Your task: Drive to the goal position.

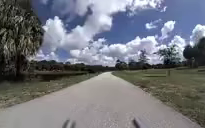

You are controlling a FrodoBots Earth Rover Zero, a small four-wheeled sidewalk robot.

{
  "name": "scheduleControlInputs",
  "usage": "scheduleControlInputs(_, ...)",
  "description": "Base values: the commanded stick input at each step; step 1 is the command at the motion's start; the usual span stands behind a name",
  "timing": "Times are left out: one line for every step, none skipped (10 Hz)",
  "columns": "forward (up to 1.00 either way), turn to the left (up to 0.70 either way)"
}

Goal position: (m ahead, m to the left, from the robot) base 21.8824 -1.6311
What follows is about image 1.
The distant line of trees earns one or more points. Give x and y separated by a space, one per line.
76 66

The pale grey paved path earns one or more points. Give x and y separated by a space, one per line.
100 100

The dark hedge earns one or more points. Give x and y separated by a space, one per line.
53 76

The robot's own part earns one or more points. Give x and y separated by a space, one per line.
68 123
137 123

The thin tree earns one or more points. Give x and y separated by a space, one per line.
170 55

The grass field with dry patches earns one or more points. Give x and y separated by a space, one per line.
176 86

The grass verge with dry patches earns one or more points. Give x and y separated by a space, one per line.
20 91

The large palm tree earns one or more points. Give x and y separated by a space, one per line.
10 36

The clump of dark trees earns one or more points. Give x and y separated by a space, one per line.
200 51

